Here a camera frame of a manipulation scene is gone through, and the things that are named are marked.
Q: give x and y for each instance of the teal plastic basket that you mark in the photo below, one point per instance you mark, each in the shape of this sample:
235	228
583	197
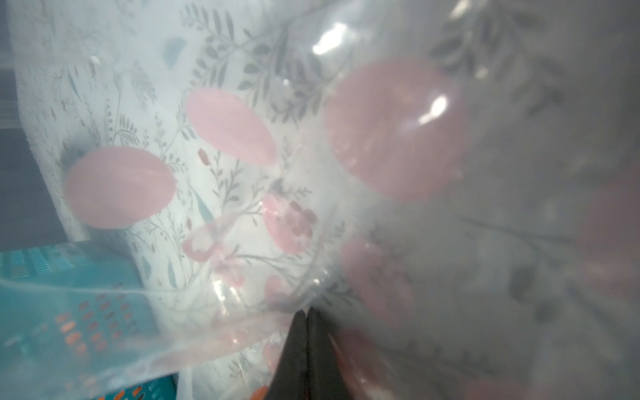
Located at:
73	318

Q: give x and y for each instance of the clear zip-top bag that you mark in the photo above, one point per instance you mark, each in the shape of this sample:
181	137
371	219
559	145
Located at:
454	185

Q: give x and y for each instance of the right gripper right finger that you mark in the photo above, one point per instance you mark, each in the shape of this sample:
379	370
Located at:
325	381

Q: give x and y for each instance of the small bag orange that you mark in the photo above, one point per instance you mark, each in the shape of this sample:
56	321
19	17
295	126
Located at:
260	393

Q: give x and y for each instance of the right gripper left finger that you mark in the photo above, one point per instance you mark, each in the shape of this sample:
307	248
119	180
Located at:
290	378

